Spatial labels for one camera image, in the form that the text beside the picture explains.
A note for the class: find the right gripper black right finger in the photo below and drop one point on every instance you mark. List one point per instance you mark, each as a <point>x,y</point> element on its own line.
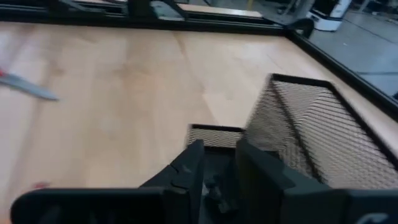
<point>264,193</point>

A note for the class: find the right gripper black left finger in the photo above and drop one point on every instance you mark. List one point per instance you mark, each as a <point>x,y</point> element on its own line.
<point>174,193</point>

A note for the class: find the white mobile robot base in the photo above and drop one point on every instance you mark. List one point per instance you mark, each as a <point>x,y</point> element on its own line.
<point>326,15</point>

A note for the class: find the black mesh desk organizer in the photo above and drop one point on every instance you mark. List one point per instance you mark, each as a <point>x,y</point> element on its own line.
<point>326,130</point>

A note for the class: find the neighbouring wooden table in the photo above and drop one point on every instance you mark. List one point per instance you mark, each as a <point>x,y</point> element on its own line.
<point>217,10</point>

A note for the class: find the black aluminium table frame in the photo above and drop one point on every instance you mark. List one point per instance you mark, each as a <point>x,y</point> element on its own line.
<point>124,21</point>

